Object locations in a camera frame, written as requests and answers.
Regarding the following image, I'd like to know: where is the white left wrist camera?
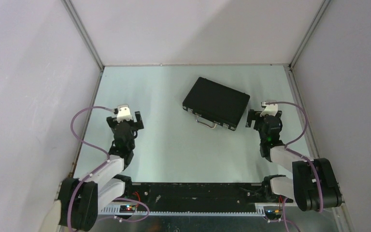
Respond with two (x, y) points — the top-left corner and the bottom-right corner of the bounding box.
(113, 104), (133, 123)

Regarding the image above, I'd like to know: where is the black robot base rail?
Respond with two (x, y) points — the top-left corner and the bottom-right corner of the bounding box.
(102, 174), (293, 214)

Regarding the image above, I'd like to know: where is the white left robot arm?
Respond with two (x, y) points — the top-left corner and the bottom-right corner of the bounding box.
(39, 112), (144, 232)

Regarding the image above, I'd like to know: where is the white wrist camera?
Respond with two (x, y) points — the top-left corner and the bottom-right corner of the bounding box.
(260, 101), (278, 117)
(113, 104), (133, 123)

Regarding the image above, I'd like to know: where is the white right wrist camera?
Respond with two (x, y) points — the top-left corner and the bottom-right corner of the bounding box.
(260, 101), (278, 117)

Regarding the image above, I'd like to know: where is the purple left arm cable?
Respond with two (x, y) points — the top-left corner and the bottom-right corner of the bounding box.
(65, 106), (151, 232)

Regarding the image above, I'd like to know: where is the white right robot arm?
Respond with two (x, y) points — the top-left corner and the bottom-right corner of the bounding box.
(132, 109), (343, 214)

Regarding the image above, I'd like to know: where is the aluminium frame rail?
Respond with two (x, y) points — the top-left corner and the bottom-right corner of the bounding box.
(55, 182), (346, 217)

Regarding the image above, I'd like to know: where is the black poker set case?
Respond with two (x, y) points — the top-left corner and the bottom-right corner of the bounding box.
(182, 77), (250, 131)

